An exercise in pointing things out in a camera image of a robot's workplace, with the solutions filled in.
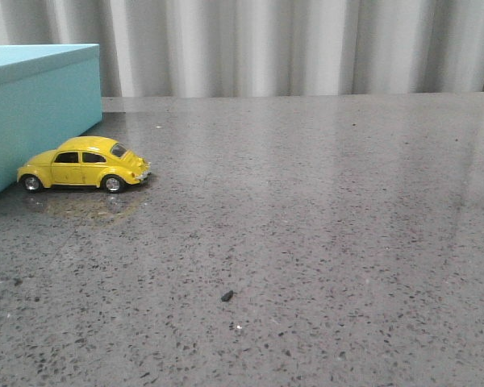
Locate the white pleated curtain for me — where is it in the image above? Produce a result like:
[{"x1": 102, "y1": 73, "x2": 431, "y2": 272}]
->
[{"x1": 0, "y1": 1, "x2": 484, "y2": 98}]

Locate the small black debris chip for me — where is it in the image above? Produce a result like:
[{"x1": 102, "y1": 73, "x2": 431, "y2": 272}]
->
[{"x1": 221, "y1": 290, "x2": 234, "y2": 302}]

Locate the light blue box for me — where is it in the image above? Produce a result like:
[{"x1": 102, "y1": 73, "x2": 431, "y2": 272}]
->
[{"x1": 0, "y1": 44, "x2": 102, "y2": 192}]

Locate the yellow toy beetle car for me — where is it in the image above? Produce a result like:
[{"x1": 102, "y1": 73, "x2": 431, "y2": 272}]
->
[{"x1": 17, "y1": 136, "x2": 151, "y2": 194}]

